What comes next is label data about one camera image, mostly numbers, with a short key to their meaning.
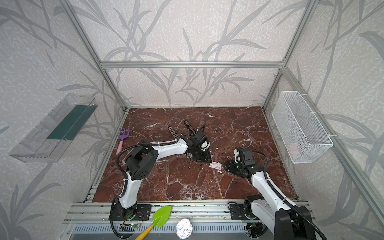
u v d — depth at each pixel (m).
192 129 1.05
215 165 0.89
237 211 0.74
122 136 1.05
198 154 0.81
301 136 0.63
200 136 0.77
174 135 1.02
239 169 0.72
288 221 0.40
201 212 0.75
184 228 0.65
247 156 0.67
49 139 0.65
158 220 0.72
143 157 0.56
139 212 0.72
